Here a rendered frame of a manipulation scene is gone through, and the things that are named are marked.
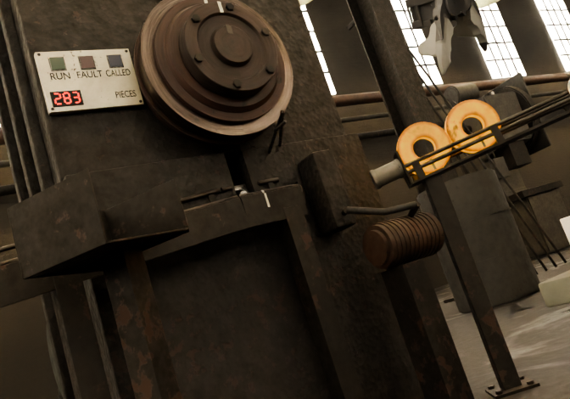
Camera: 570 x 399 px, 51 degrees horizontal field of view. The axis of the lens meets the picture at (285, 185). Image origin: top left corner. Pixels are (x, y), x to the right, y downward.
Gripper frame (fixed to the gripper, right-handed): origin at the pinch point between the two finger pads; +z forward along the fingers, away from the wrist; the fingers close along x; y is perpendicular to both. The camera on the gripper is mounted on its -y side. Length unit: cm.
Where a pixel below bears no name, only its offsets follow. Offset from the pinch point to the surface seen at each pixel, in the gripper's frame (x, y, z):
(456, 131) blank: -52, 41, 28
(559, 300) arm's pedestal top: 15.8, -14.4, 36.8
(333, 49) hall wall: -701, 675, 45
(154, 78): 10, 85, -15
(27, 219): 63, 56, 1
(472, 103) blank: -59, 38, 22
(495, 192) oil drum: -249, 156, 132
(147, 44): 7, 88, -24
